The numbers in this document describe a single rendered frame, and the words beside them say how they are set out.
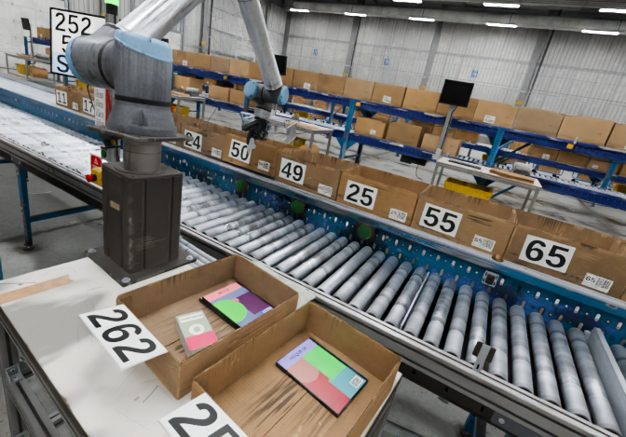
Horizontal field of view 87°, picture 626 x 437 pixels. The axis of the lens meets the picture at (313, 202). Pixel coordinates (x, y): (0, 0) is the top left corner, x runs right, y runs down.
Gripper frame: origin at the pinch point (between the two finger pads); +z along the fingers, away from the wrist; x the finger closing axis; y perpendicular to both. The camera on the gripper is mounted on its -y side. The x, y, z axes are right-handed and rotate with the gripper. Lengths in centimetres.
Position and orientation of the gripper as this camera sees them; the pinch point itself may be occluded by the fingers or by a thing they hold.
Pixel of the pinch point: (249, 151)
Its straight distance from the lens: 197.1
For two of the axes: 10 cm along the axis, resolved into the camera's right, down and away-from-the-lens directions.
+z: -2.9, 9.5, 1.1
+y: 8.5, 3.1, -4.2
